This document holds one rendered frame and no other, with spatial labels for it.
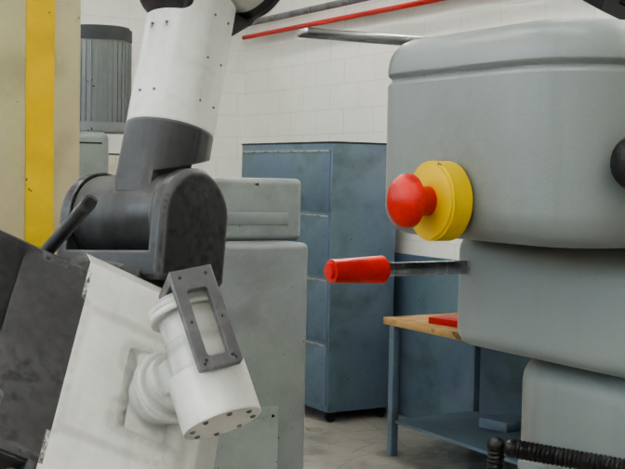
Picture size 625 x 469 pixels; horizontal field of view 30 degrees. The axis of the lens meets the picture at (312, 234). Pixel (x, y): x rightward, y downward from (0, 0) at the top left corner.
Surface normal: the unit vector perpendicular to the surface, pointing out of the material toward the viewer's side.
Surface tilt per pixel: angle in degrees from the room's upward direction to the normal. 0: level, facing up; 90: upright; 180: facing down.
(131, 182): 73
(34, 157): 90
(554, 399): 90
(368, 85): 90
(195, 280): 60
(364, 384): 90
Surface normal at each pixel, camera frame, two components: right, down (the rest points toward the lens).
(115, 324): 0.57, -0.49
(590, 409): -0.86, 0.01
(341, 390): 0.51, 0.06
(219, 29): 0.83, 0.01
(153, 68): -0.54, -0.25
